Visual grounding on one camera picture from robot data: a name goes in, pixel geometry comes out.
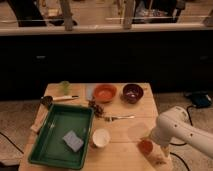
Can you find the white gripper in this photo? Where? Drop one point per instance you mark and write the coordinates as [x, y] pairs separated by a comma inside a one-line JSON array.
[[160, 137]]

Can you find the red apple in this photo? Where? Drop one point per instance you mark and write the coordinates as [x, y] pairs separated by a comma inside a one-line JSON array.
[[145, 147]]

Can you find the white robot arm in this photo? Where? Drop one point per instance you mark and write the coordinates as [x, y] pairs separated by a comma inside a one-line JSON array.
[[173, 123]]

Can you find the white paper cup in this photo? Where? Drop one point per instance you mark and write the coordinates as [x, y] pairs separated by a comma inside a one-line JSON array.
[[100, 138]]

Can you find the green translucent cup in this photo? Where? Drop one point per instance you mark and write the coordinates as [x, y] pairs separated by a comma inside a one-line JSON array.
[[65, 87]]

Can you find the silver fork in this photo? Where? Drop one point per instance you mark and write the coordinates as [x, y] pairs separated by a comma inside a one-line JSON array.
[[113, 118]]

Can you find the dark blue floor device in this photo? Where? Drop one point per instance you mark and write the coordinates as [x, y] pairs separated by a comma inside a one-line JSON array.
[[200, 100]]

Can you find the dark purple bowl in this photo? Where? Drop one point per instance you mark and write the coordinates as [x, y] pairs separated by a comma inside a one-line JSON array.
[[132, 93]]

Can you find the bunch of dark grapes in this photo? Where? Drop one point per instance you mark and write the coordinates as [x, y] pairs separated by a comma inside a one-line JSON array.
[[98, 110]]

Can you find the orange bowl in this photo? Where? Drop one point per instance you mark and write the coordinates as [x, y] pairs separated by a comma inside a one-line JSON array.
[[104, 93]]

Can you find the blue-grey sponge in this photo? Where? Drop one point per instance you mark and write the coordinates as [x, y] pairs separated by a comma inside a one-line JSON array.
[[73, 141]]

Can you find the green plastic tray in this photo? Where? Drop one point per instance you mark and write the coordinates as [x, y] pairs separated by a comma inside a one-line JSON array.
[[50, 149]]

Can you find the black spatula with light handle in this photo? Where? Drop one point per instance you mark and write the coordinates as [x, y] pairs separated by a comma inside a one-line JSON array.
[[47, 100]]

